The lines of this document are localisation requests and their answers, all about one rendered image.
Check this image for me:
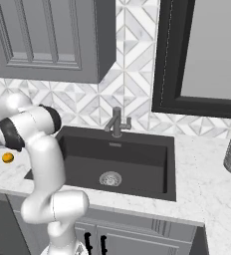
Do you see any grey sink faucet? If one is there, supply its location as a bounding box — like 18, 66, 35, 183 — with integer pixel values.
103, 106, 133, 139

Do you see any dark grey sink basin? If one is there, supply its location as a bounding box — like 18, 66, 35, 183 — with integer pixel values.
23, 125, 177, 203

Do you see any orange tangerine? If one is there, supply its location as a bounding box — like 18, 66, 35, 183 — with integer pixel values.
1, 151, 16, 164

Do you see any black framed window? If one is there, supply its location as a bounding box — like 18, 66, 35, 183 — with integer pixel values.
150, 0, 231, 120

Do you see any grey false drawer front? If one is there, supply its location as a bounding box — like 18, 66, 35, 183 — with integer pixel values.
75, 208, 205, 237

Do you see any dark grey base cabinet door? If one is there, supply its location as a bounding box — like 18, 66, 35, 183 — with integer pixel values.
0, 196, 33, 255

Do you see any grey wall cabinet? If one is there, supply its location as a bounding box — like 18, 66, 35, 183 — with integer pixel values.
0, 0, 117, 85

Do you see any black base cabinet handle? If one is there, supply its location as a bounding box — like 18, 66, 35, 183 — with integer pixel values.
84, 231, 94, 255
100, 234, 109, 255

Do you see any grey wall cabinet door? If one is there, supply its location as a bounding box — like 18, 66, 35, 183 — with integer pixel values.
0, 0, 100, 85

